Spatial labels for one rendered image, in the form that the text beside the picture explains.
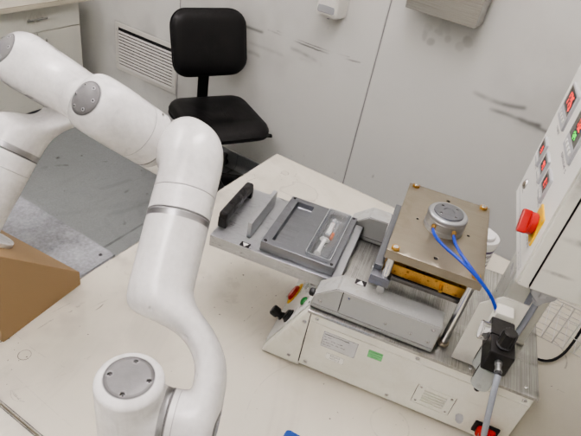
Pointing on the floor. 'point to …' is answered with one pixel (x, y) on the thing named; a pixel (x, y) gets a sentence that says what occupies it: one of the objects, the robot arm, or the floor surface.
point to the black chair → (210, 52)
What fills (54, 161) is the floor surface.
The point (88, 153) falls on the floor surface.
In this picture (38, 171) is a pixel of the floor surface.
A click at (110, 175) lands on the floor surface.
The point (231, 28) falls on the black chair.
